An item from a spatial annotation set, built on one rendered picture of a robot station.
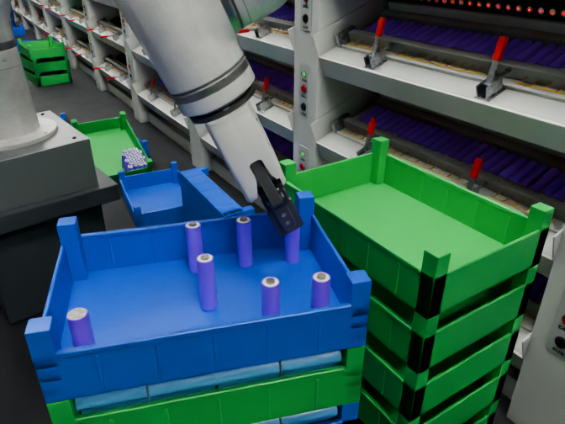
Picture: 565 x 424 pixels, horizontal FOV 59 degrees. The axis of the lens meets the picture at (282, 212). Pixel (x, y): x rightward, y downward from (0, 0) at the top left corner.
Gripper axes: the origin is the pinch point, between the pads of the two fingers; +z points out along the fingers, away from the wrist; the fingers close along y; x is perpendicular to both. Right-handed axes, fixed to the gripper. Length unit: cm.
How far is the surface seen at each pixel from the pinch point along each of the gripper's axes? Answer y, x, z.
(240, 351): 16.1, -9.5, 1.4
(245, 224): 0.4, -4.4, -1.1
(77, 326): 14.0, -20.3, -8.1
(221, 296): 5.3, -10.6, 2.8
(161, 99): -172, -24, 24
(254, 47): -86, 14, 3
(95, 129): -145, -49, 16
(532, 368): 2, 24, 49
